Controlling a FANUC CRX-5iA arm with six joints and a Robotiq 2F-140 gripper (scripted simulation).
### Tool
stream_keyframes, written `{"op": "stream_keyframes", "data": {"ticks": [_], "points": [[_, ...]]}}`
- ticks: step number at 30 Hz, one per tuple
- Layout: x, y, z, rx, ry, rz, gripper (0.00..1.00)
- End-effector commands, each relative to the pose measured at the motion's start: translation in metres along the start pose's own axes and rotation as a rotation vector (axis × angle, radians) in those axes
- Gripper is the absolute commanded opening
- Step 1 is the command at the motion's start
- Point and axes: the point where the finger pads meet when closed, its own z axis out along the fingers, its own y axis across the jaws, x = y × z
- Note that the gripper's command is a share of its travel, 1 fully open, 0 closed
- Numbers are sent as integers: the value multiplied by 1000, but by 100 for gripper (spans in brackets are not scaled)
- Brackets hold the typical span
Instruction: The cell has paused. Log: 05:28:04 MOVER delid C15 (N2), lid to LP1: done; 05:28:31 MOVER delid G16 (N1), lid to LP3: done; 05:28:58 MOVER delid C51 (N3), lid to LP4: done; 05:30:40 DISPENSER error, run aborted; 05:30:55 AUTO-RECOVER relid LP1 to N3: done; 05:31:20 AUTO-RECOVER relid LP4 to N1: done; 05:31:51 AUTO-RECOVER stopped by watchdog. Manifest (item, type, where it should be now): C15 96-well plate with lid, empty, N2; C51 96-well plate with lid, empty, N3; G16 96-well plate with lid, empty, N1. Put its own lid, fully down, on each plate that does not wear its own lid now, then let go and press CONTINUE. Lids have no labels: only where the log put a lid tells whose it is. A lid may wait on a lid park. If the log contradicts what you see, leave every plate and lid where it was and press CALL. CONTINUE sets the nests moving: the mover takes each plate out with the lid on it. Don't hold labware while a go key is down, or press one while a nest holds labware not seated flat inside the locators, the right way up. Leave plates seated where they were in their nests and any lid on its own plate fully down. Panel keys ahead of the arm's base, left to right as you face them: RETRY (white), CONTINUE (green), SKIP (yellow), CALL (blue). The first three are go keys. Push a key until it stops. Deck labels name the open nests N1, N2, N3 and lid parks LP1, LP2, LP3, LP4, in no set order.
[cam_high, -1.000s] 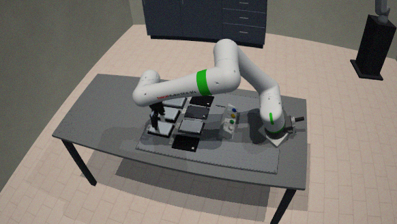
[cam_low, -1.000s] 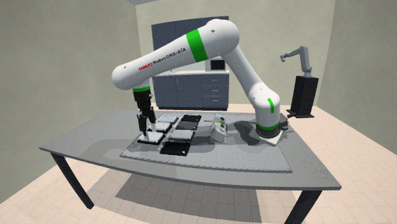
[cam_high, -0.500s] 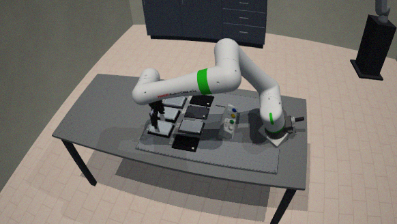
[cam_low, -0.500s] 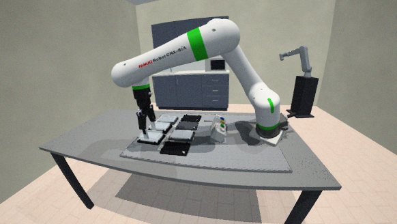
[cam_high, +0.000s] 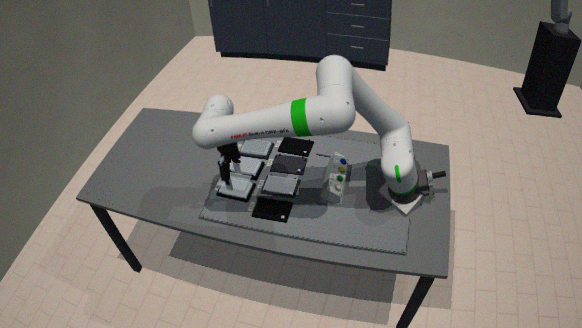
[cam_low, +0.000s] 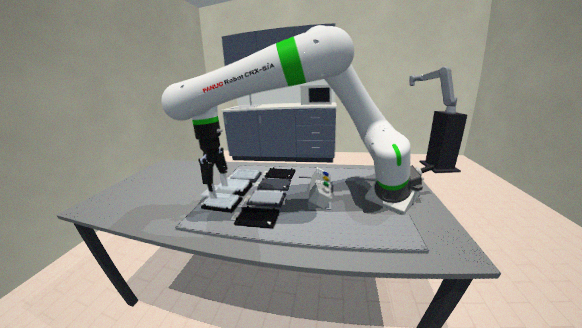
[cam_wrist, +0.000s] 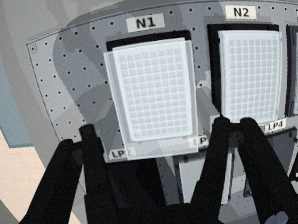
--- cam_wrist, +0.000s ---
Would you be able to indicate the white button panel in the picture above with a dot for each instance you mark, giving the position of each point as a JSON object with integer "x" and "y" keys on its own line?
{"x": 248, "y": 220}

